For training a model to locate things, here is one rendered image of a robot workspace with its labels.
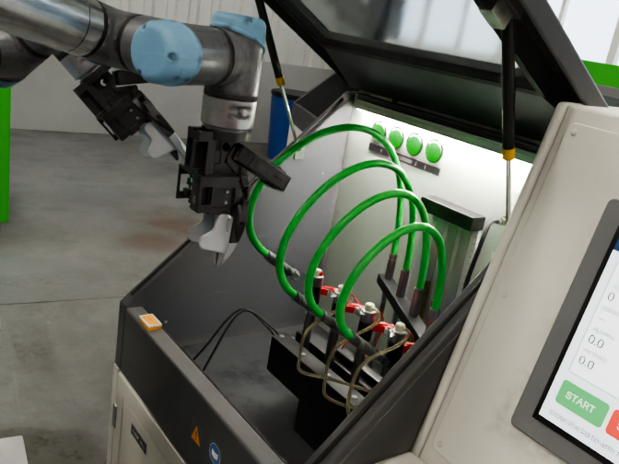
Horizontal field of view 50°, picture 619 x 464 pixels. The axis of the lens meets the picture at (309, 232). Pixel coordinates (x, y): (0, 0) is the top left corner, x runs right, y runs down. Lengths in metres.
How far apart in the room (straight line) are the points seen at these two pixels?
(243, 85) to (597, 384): 0.61
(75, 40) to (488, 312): 0.69
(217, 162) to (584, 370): 0.57
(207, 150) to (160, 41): 0.18
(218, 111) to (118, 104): 0.29
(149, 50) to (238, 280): 0.88
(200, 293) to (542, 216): 0.84
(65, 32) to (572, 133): 0.69
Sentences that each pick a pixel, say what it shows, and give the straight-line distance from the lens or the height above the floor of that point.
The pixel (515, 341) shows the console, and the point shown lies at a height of 1.21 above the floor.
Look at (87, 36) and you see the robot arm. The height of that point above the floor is 1.54.
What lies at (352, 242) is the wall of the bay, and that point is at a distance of 1.64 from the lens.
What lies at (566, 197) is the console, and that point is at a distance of 1.00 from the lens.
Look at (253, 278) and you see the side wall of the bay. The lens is 1.62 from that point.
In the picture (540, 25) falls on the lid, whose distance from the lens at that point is 0.95.
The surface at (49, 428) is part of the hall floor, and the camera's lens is 2.76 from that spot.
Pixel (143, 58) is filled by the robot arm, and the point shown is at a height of 1.53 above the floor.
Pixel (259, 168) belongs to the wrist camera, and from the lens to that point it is 0.96.
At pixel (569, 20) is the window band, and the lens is 6.07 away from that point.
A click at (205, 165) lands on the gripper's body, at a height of 1.39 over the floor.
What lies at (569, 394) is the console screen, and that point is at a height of 1.19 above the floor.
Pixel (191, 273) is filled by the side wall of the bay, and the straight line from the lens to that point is 1.53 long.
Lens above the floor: 1.61
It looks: 18 degrees down
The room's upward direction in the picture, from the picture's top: 10 degrees clockwise
